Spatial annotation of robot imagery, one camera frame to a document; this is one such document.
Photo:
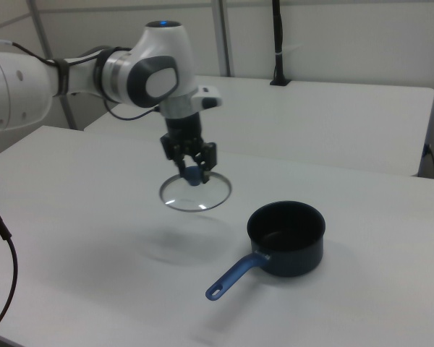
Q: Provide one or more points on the black pole with clamp base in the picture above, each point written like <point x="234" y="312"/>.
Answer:
<point x="277" y="36"/>

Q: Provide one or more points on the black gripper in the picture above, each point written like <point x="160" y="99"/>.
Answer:
<point x="184" y="132"/>

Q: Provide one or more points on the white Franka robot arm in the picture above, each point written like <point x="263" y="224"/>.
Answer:
<point x="21" y="90"/>

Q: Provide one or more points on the glass lid with blue knob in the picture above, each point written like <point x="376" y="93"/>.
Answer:
<point x="202" y="198"/>

